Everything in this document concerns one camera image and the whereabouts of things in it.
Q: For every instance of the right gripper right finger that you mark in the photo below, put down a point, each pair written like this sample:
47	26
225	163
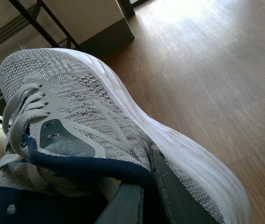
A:
178	204

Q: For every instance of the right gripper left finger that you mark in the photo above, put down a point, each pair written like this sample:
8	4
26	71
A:
126	207

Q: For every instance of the grey knit sneaker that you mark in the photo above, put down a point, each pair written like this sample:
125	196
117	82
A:
74	134

